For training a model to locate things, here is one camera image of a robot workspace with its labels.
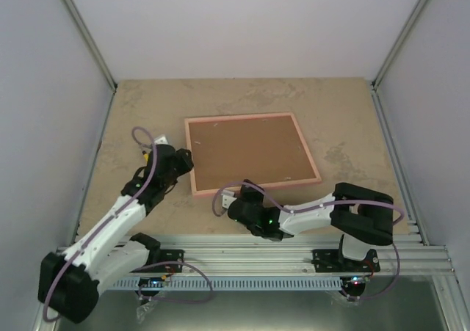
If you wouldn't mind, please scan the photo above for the pink picture frame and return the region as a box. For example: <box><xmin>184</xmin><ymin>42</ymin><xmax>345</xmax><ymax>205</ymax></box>
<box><xmin>184</xmin><ymin>112</ymin><xmax>322</xmax><ymax>199</ymax></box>

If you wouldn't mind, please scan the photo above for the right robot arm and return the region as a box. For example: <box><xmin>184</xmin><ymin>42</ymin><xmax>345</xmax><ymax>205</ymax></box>
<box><xmin>222</xmin><ymin>181</ymin><xmax>394</xmax><ymax>272</ymax></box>

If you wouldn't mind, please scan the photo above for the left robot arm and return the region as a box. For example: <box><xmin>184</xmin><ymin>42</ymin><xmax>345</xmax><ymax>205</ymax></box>
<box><xmin>37</xmin><ymin>144</ymin><xmax>194</xmax><ymax>324</ymax></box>

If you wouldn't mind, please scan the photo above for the left circuit board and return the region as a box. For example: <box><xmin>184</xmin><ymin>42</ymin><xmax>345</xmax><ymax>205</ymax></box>
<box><xmin>138</xmin><ymin>275</ymin><xmax>171</xmax><ymax>288</ymax></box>

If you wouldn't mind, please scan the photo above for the circuit board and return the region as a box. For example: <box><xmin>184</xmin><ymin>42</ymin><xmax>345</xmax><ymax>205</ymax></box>
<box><xmin>349</xmin><ymin>274</ymin><xmax>371</xmax><ymax>285</ymax></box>
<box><xmin>138</xmin><ymin>275</ymin><xmax>171</xmax><ymax>288</ymax></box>

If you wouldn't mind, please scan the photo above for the right circuit board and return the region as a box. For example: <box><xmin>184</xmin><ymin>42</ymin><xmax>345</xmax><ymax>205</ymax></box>
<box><xmin>349</xmin><ymin>274</ymin><xmax>371</xmax><ymax>285</ymax></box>

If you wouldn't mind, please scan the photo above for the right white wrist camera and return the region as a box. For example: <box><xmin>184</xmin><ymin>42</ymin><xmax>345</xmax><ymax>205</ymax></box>
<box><xmin>221</xmin><ymin>189</ymin><xmax>237</xmax><ymax>210</ymax></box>

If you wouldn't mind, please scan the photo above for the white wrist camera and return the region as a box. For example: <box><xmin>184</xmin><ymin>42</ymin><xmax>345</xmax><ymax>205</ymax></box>
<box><xmin>153</xmin><ymin>134</ymin><xmax>170</xmax><ymax>145</ymax></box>
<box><xmin>221</xmin><ymin>189</ymin><xmax>237</xmax><ymax>210</ymax></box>

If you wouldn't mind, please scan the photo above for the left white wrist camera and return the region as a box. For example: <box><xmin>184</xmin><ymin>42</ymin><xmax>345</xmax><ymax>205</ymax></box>
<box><xmin>153</xmin><ymin>134</ymin><xmax>170</xmax><ymax>145</ymax></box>

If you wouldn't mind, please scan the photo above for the brown frame backing board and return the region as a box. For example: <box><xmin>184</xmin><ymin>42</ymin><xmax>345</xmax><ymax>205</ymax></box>
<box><xmin>188</xmin><ymin>116</ymin><xmax>317</xmax><ymax>192</ymax></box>

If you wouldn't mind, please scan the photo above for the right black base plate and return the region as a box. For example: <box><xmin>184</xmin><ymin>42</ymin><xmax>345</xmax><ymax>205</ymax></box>
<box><xmin>311</xmin><ymin>249</ymin><xmax>381</xmax><ymax>273</ymax></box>

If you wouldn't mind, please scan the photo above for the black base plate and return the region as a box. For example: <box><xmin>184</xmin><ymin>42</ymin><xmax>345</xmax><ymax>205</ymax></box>
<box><xmin>311</xmin><ymin>249</ymin><xmax>381</xmax><ymax>273</ymax></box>
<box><xmin>137</xmin><ymin>249</ymin><xmax>184</xmax><ymax>273</ymax></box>

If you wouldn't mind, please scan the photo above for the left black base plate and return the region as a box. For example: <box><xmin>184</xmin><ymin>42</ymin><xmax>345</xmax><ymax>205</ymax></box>
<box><xmin>137</xmin><ymin>249</ymin><xmax>184</xmax><ymax>273</ymax></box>

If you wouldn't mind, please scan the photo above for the grey slotted cable duct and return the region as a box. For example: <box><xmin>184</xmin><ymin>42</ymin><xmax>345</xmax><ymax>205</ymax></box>
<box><xmin>109</xmin><ymin>276</ymin><xmax>342</xmax><ymax>291</ymax></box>

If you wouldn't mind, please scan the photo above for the aluminium rail beam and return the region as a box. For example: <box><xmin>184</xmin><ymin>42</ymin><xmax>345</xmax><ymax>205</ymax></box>
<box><xmin>156</xmin><ymin>234</ymin><xmax>454</xmax><ymax>277</ymax></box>

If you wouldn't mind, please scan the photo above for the right aluminium corner post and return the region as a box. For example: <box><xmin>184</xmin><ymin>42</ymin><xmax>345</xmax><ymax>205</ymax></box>
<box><xmin>370</xmin><ymin>0</ymin><xmax>444</xmax><ymax>90</ymax></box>

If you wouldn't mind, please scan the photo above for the aluminium corner post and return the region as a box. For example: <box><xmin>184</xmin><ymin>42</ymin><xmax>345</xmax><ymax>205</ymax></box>
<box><xmin>61</xmin><ymin>0</ymin><xmax>118</xmax><ymax>92</ymax></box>
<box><xmin>370</xmin><ymin>0</ymin><xmax>444</xmax><ymax>90</ymax></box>

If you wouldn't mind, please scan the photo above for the left aluminium corner post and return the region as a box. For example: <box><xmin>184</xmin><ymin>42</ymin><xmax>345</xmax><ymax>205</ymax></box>
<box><xmin>61</xmin><ymin>0</ymin><xmax>118</xmax><ymax>92</ymax></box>

